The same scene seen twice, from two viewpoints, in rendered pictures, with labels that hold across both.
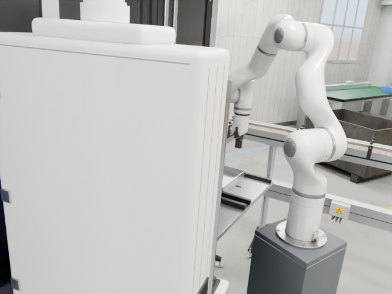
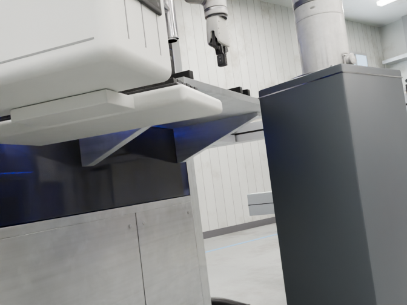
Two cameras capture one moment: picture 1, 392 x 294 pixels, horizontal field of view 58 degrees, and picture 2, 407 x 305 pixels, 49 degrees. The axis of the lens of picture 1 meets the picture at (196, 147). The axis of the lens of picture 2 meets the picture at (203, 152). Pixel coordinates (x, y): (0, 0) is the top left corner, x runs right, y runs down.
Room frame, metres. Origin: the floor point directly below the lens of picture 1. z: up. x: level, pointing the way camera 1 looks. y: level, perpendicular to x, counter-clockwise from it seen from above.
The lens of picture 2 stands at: (0.12, -0.08, 0.65)
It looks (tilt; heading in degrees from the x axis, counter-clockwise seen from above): 4 degrees up; 359
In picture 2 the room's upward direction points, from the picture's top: 7 degrees counter-clockwise
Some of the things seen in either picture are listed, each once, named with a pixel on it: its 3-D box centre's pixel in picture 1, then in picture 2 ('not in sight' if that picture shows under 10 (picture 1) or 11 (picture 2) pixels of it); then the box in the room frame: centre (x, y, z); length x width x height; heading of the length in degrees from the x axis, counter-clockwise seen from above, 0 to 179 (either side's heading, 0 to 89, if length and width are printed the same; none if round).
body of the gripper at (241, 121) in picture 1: (241, 122); (218, 31); (1.67, -0.21, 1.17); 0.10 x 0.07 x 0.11; 151
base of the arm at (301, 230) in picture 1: (304, 213); (322, 43); (1.21, -0.42, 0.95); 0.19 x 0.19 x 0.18
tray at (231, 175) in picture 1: (203, 173); not in sight; (1.68, -0.05, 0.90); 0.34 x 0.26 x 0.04; 61
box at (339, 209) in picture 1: (339, 209); not in sight; (2.17, -0.99, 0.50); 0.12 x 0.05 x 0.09; 61
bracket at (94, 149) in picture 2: not in sight; (131, 133); (1.27, 0.08, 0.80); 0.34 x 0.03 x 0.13; 61
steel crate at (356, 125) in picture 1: (352, 143); not in sight; (4.40, -1.99, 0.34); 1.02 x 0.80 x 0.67; 36
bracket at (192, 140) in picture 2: not in sight; (217, 138); (1.71, -0.16, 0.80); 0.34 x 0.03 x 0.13; 61
